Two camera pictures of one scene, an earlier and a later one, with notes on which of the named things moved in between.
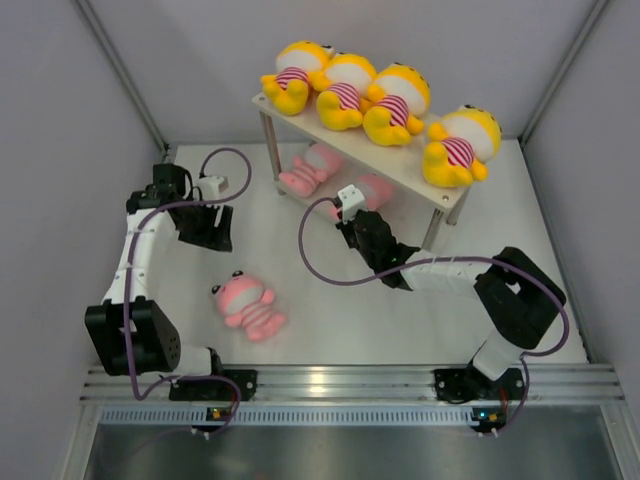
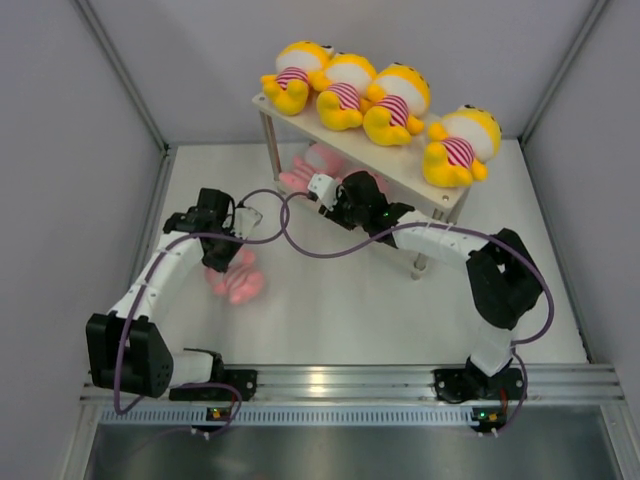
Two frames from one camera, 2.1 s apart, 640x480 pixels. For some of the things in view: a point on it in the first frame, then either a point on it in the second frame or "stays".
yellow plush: [397, 102] stays
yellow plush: [346, 80] stays
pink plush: [246, 303] → [241, 283]
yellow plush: [460, 147] stays
